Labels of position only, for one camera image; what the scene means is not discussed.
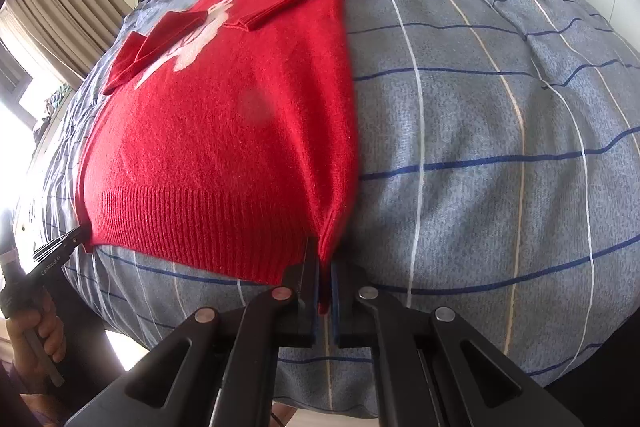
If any red knit sweater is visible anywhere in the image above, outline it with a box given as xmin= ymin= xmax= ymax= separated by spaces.
xmin=75 ymin=0 xmax=359 ymax=284

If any person's left hand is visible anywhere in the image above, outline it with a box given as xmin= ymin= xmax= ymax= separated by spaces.
xmin=6 ymin=289 xmax=66 ymax=393

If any clutter on window sill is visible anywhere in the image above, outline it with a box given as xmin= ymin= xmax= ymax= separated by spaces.
xmin=32 ymin=84 xmax=75 ymax=145

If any grey plaid duvet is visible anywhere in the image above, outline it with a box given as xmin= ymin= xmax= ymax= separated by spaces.
xmin=35 ymin=0 xmax=639 ymax=426

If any beige curtain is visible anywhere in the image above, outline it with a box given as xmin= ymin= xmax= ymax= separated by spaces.
xmin=6 ymin=0 xmax=131 ymax=89

